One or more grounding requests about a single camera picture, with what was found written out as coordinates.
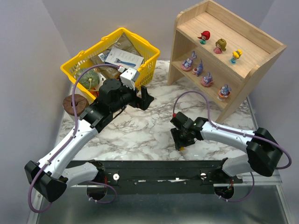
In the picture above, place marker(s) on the yellow blue minion toy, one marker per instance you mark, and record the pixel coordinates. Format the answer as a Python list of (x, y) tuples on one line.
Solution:
[(235, 55)]

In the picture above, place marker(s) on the wooden shelf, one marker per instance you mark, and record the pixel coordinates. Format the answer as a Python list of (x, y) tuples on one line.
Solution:
[(259, 52)]

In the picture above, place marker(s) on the bunny holding strawberry cake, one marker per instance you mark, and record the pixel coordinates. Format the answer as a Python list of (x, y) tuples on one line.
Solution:
[(198, 70)]

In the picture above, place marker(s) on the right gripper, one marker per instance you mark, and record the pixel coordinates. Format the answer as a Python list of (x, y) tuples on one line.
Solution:
[(181, 138)]

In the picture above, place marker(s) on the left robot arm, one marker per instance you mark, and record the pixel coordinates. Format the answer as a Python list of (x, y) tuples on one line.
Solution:
[(46, 175)]

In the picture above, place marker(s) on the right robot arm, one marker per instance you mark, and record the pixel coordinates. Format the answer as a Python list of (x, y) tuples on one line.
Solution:
[(260, 156)]

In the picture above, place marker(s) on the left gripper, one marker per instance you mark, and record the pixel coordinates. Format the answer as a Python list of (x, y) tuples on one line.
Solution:
[(138, 100)]

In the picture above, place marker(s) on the brown foil bag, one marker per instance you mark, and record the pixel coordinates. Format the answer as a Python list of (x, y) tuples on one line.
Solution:
[(122, 43)]

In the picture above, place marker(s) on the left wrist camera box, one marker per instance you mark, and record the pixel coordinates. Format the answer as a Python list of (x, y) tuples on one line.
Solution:
[(129, 77)]

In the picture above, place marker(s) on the red round toy figure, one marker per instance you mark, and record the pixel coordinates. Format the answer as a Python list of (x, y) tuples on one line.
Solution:
[(205, 35)]

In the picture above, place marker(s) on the green melon toy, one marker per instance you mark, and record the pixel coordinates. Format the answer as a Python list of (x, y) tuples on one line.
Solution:
[(90, 80)]

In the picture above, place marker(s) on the olive brown toy figure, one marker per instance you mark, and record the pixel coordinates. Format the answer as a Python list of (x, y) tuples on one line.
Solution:
[(220, 46)]

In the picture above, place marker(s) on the white orange plush toy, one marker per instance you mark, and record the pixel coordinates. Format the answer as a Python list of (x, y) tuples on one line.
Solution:
[(101, 80)]

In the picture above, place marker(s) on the blue razor package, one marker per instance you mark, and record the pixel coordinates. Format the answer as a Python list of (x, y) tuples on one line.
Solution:
[(124, 58)]

